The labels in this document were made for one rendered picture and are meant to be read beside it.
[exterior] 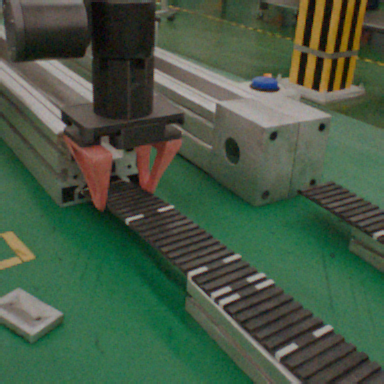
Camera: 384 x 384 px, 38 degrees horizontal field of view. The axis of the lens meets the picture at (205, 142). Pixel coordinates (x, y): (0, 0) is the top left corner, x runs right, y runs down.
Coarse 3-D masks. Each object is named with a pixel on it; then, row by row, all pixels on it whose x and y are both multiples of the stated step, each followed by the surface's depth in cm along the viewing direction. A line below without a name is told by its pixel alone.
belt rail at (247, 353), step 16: (192, 288) 43; (192, 304) 44; (208, 304) 42; (208, 320) 42; (224, 320) 40; (224, 336) 40; (240, 336) 39; (240, 352) 39; (256, 352) 37; (256, 368) 38; (272, 368) 36
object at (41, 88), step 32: (0, 32) 95; (0, 64) 76; (32, 64) 82; (0, 96) 71; (32, 96) 65; (64, 96) 73; (0, 128) 73; (32, 128) 62; (32, 160) 63; (64, 160) 57; (128, 160) 61; (64, 192) 61
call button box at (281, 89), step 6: (240, 84) 86; (246, 84) 86; (252, 90) 84; (258, 90) 83; (264, 90) 83; (270, 90) 83; (276, 90) 84; (282, 90) 85; (288, 90) 85; (294, 90) 85; (288, 96) 83; (294, 96) 84
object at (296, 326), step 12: (300, 312) 40; (276, 324) 39; (288, 324) 39; (300, 324) 39; (312, 324) 39; (252, 336) 38; (264, 336) 38; (276, 336) 38; (288, 336) 38; (300, 336) 38; (264, 348) 37; (276, 348) 37
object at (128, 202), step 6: (150, 192) 57; (126, 198) 55; (132, 198) 55; (138, 198) 56; (144, 198) 55; (150, 198) 55; (156, 198) 56; (108, 204) 54; (114, 204) 54; (120, 204) 54; (126, 204) 54; (132, 204) 54; (114, 210) 53
